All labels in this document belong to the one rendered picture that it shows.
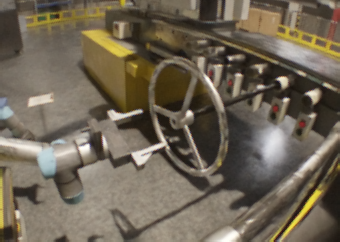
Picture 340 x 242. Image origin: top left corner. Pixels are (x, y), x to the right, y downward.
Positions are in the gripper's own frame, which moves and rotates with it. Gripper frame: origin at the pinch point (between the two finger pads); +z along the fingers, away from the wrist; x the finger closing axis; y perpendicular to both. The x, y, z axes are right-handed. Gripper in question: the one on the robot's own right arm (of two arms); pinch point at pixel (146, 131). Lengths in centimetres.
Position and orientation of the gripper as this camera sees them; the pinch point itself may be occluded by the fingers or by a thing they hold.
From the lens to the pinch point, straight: 66.1
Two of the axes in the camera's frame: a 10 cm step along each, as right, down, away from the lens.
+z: 8.2, -2.7, 5.0
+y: -1.9, 7.0, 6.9
